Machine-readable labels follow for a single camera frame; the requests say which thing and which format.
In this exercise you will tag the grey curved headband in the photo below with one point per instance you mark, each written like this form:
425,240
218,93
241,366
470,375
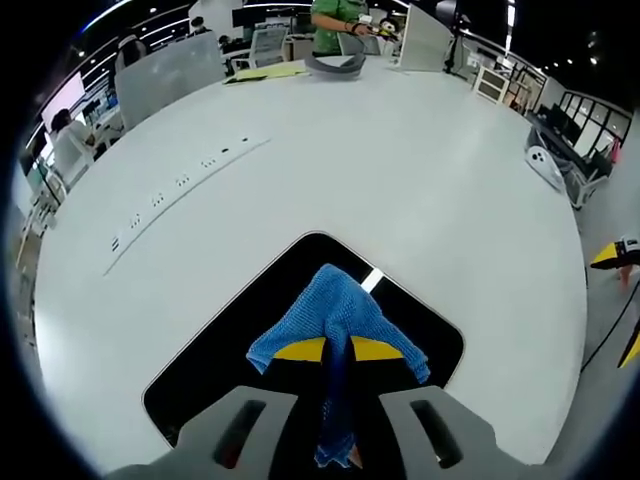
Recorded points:
335,70

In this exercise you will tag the grey partition panel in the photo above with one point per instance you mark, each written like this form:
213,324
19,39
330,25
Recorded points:
167,80

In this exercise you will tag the black tablet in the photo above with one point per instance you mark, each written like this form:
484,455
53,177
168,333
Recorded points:
225,360

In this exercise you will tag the pink wall screen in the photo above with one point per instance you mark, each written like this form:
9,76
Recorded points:
62,100

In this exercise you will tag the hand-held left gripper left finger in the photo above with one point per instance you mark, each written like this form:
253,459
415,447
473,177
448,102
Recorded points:
225,435

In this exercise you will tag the yellow paper sheet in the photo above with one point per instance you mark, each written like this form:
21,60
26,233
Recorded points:
265,74

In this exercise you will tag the black tripod stand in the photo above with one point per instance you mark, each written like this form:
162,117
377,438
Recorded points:
456,40

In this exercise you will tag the white device with three dots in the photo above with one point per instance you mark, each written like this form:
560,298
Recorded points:
544,165

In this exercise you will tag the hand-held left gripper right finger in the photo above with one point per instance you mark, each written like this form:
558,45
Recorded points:
425,435

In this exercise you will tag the white upright panel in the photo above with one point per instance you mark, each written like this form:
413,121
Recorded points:
422,40

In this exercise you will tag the blue cleaning cloth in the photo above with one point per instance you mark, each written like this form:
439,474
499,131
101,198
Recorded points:
345,310

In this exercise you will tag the white framed box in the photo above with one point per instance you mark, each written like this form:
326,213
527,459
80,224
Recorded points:
491,84

